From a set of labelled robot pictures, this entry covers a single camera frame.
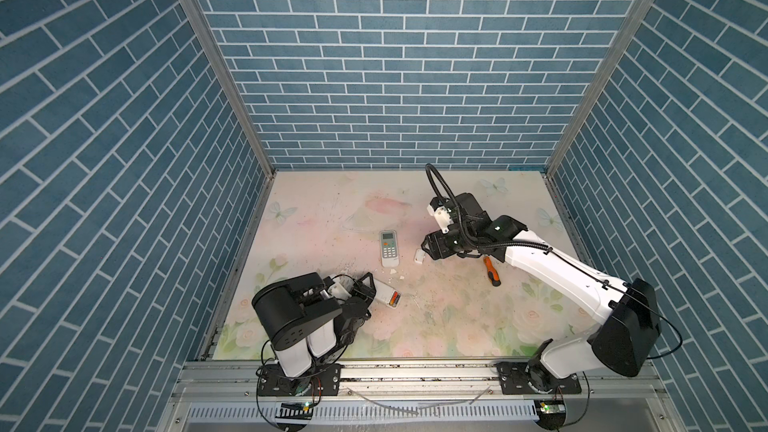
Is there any grey loose cable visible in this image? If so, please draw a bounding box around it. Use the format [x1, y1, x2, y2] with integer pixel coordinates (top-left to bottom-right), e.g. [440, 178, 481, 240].
[346, 386, 493, 413]

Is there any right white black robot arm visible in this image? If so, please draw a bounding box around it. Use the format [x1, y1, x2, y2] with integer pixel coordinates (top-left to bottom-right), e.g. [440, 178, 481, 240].
[422, 207, 661, 391]

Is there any aluminium corner post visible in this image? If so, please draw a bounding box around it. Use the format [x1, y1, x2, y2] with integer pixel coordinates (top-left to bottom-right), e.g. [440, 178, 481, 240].
[544, 0, 655, 181]
[178, 0, 275, 180]

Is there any orange handled screwdriver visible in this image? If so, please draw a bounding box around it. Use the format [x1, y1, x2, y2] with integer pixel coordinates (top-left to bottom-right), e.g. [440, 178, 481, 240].
[483, 256, 501, 287]

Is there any white battery cover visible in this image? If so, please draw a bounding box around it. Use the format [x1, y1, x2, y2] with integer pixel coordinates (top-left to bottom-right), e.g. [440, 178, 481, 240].
[414, 249, 426, 264]

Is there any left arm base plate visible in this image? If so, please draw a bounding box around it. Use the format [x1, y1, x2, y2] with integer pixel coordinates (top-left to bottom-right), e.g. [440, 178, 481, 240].
[257, 364, 342, 397]

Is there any right aluminium corner post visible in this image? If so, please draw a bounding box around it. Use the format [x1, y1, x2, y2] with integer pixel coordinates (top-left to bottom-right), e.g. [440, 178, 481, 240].
[544, 0, 655, 181]

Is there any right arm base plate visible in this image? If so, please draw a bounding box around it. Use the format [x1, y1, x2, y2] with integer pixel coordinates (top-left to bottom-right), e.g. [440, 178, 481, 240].
[494, 361, 582, 395]

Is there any white remote control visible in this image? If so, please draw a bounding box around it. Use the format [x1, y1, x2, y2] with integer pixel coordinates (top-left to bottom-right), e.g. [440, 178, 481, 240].
[380, 230, 400, 268]
[373, 279, 401, 309]

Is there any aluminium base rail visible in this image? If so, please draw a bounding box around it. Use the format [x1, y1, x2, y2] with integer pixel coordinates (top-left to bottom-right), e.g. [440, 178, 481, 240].
[159, 358, 684, 431]

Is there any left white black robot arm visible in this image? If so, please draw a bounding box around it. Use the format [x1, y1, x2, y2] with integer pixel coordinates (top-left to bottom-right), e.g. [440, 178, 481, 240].
[251, 272, 377, 379]

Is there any controller board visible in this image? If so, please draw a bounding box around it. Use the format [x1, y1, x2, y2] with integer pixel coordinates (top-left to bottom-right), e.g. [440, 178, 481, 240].
[274, 402, 315, 431]
[534, 400, 567, 431]

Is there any left controller board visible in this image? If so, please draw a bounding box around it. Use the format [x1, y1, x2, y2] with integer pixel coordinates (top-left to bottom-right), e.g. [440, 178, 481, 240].
[274, 402, 315, 431]

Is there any left aluminium corner post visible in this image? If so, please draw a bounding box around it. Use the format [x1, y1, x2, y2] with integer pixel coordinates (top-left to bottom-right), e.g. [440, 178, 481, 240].
[178, 0, 275, 180]

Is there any right controller board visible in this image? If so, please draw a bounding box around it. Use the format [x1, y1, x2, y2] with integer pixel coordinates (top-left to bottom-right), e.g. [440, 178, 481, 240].
[534, 400, 567, 431]

